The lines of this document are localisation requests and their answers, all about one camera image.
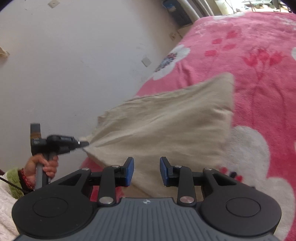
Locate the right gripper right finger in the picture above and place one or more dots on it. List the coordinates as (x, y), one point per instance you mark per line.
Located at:
(180, 177)

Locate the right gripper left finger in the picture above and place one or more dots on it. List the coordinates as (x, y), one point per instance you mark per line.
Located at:
(114, 176)

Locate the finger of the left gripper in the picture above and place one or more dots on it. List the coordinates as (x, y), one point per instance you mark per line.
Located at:
(82, 144)

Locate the beige khaki trousers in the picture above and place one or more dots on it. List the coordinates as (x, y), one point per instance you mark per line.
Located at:
(190, 127)

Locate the white fleece left sleeve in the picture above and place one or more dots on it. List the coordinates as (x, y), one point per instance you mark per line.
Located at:
(9, 196)

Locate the white low cabinet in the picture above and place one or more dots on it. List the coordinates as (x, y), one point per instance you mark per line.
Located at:
(184, 30)

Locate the pink floral bed blanket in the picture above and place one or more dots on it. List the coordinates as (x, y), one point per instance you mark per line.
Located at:
(258, 49)

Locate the dark blue box device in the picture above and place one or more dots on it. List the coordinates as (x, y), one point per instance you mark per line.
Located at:
(177, 12)

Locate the grey beige curtain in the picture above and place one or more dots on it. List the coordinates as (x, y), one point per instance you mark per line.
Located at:
(196, 9)

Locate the white wall switch plate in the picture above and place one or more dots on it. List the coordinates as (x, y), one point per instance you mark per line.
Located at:
(146, 61)

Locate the white wall socket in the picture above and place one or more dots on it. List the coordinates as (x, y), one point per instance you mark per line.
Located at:
(173, 36)

